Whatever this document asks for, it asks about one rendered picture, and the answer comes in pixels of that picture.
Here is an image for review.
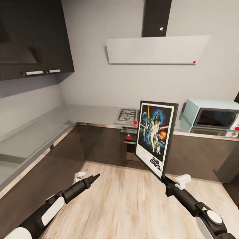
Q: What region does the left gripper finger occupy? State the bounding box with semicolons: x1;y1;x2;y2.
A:
88;174;100;186

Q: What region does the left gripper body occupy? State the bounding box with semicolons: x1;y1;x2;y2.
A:
70;178;90;198

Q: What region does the poster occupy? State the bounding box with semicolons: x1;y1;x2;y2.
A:
134;101;179;183

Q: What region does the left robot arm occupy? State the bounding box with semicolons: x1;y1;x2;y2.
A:
4;172;100;239

